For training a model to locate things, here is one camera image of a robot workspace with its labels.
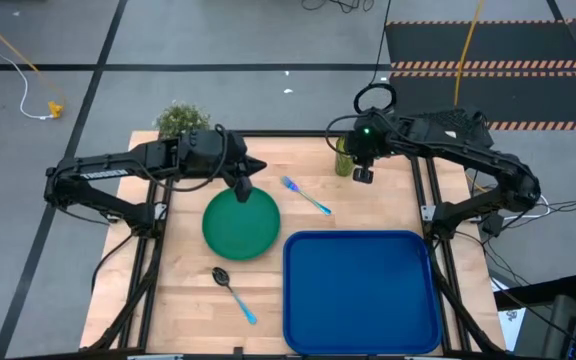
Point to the white paper sheet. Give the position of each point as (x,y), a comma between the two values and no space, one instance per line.
(510,325)

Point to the blue plastic tray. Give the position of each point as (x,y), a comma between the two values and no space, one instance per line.
(363,295)

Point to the green faceted plastic cup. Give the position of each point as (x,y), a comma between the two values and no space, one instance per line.
(343,166)

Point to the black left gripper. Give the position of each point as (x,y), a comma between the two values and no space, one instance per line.
(213,152)

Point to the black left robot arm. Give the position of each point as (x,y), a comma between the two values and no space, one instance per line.
(98,172)

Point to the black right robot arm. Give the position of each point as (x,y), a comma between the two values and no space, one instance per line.
(468,150)

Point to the white aluminium bar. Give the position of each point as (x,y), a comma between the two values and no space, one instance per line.
(155,357)
(425,357)

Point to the black aluminium table frame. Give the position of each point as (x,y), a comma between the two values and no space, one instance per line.
(293,133)

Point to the black floor mat striped edge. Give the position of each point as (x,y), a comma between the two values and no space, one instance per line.
(518,100)
(493,44)

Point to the black plastic clamp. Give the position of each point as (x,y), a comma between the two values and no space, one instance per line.
(238,351)

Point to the grey metal corner bracket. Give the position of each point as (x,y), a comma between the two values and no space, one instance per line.
(428,213)
(160,211)

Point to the yellow plug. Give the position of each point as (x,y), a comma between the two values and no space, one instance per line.
(56,109)

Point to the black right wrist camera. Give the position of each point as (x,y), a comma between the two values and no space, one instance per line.
(363,175)

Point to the green round plate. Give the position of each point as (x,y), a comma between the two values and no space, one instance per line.
(240,230)

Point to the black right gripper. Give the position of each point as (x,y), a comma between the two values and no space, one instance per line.
(373,137)

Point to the potted plant in striped pot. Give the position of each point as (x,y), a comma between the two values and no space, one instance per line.
(180,120)

